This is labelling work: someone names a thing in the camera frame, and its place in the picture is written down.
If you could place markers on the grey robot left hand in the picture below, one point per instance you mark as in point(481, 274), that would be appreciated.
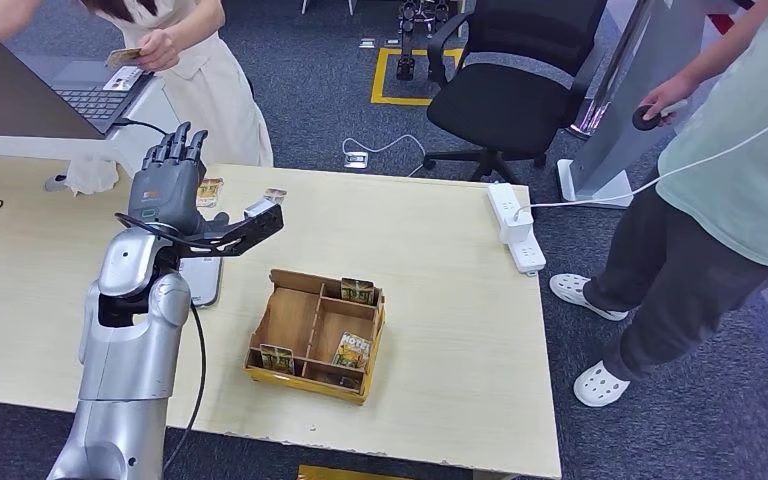
point(165, 192)

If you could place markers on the person's right hand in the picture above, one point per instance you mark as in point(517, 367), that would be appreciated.
point(665, 96)

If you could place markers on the person's left hand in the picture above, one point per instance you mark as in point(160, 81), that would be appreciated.
point(157, 52)

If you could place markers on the black round hand controller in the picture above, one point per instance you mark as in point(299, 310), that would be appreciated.
point(646, 119)

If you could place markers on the white ID card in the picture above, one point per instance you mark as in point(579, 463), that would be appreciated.
point(122, 79)

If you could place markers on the person's right forearm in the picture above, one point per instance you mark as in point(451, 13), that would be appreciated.
point(728, 50)
point(6, 18)

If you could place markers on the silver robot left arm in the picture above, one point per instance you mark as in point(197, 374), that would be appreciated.
point(126, 358)

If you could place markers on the person's left forearm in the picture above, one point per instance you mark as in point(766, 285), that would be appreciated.
point(195, 23)

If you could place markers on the person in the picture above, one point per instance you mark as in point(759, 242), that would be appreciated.
point(728, 212)
point(218, 99)

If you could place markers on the grey card reader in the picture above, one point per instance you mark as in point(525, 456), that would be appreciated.
point(205, 281)

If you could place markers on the grey metal floor stand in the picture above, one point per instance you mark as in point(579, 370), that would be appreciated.
point(622, 119)

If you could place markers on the white reception counter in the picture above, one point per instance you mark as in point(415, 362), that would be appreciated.
point(119, 149)

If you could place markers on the white crumpled tissue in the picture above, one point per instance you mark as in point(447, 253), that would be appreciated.
point(91, 177)

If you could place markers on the dark grey laptop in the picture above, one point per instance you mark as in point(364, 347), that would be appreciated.
point(39, 99)

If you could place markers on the black office chair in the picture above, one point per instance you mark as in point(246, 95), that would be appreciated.
point(500, 106)

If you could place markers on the wooden compartment box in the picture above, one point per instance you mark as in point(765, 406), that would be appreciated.
point(288, 318)

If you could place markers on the metal floor socket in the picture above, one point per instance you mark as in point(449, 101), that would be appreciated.
point(356, 160)

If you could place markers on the white charger plug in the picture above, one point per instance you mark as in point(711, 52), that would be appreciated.
point(516, 230)

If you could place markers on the white power strip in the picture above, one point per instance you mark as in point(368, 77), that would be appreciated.
point(528, 257)

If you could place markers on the white perforated clog shoe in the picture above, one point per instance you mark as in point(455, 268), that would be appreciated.
point(600, 385)
point(584, 297)

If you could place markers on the black wheeled equipment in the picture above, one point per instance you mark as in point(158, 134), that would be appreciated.
point(406, 66)

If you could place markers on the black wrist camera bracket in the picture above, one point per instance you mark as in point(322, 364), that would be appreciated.
point(238, 240)

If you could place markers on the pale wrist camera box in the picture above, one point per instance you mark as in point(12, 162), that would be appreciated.
point(260, 208)

